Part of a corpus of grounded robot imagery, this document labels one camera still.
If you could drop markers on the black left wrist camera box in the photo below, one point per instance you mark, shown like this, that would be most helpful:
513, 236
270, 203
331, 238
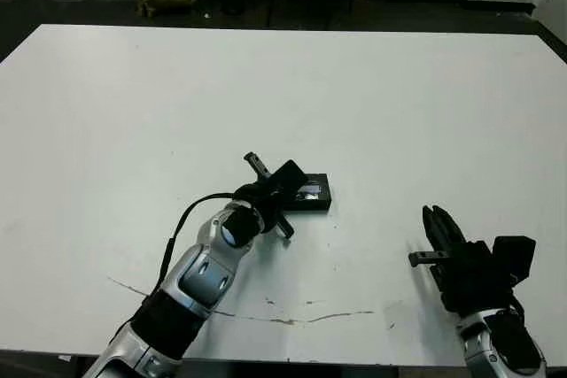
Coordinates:
288, 176

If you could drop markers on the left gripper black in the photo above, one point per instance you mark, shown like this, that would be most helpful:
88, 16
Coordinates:
266, 201

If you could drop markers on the black box lid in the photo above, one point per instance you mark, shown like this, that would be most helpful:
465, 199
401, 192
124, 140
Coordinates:
316, 203

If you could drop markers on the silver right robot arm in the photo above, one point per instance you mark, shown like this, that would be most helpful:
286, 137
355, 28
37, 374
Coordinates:
496, 347

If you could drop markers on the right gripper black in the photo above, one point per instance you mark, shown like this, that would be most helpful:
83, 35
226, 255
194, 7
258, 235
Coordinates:
469, 280

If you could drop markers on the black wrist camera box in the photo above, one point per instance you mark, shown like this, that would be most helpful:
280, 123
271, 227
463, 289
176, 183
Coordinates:
514, 260
288, 176

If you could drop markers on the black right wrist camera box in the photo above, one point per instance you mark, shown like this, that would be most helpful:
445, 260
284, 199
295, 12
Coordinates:
514, 260

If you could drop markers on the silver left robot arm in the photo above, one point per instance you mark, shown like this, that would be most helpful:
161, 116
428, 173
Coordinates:
190, 289

